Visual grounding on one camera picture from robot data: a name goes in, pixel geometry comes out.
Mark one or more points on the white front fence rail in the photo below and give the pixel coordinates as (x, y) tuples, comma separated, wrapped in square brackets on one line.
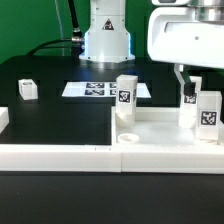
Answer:
[(126, 158)]

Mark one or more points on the white fiducial marker base sheet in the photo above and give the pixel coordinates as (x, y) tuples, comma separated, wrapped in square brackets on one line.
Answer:
[(90, 89)]

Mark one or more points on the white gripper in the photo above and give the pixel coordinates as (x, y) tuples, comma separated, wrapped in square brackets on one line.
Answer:
[(175, 36)]

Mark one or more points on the white left fence rail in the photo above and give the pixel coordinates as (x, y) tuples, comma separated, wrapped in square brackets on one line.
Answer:
[(4, 118)]

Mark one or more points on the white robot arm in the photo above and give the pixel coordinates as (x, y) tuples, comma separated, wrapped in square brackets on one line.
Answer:
[(107, 43)]

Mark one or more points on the white fence rail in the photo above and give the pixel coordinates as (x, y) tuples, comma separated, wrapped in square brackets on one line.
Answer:
[(126, 158), (4, 118)]

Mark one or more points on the white square table top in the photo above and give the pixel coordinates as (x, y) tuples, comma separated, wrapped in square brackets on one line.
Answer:
[(157, 126)]

